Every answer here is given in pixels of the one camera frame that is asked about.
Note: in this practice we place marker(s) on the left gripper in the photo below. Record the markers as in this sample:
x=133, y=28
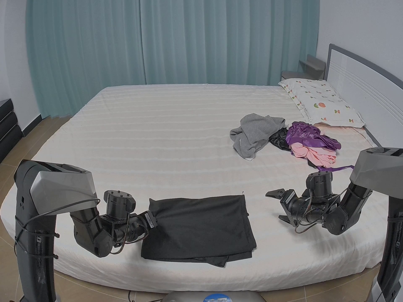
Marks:
x=141, y=226

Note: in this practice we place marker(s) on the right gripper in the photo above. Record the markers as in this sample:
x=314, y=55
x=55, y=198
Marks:
x=291, y=206

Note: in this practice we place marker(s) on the black T-shirt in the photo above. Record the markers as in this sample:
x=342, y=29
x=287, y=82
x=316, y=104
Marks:
x=201, y=225

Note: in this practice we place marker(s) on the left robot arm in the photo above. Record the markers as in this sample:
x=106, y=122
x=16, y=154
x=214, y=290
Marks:
x=59, y=181

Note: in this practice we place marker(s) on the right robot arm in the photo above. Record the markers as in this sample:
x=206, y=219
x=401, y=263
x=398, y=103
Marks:
x=371, y=168

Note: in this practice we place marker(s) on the pink garment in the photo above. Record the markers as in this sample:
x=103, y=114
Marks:
x=314, y=154

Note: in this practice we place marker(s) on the black shiny garment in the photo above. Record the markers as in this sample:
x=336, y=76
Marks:
x=278, y=140

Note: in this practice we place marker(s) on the purple garment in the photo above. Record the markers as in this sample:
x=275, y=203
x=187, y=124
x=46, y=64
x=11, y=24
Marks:
x=308, y=137

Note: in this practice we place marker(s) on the grey garment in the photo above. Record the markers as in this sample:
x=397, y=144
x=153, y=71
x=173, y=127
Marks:
x=255, y=131

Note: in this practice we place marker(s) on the bed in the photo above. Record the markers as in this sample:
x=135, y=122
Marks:
x=189, y=131

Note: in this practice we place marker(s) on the white printed pillow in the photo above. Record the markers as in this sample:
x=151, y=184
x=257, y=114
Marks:
x=321, y=101

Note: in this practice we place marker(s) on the grey bedside table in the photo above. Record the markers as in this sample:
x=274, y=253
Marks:
x=303, y=68

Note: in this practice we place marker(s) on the black chest of drawers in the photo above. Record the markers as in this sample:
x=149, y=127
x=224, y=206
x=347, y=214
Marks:
x=9, y=127

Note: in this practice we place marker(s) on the blue-green curtain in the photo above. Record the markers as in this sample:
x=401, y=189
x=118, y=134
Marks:
x=226, y=33
x=85, y=42

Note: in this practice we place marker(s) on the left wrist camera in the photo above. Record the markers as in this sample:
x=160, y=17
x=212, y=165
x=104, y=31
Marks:
x=119, y=203

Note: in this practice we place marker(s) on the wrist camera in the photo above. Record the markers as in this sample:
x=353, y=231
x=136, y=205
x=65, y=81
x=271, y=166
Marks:
x=319, y=184
x=119, y=203

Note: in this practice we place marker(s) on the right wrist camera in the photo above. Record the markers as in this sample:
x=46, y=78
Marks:
x=319, y=184

